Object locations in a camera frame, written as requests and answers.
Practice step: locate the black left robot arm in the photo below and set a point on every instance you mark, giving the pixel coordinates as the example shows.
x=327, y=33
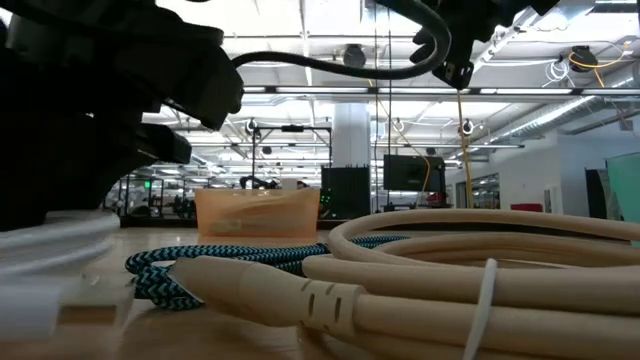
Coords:
x=75, y=7

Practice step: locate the black cabinet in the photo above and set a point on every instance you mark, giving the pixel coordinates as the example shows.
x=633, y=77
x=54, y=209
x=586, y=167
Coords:
x=345, y=192

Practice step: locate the white building column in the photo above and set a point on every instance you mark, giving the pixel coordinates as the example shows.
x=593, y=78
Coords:
x=351, y=135

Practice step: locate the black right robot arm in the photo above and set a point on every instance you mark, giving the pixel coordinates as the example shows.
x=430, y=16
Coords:
x=525, y=6

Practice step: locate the red box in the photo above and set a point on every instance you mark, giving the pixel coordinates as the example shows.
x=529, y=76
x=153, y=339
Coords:
x=525, y=207

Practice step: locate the orange translucent plastic tray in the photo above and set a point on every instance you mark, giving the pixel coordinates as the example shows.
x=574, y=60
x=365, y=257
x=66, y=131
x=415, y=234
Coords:
x=257, y=215

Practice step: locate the black wall monitor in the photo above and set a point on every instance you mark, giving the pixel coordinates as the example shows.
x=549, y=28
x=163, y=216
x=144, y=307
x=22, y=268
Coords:
x=412, y=174

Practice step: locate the black background robot rig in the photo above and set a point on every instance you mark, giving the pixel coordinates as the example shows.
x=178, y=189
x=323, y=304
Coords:
x=292, y=128

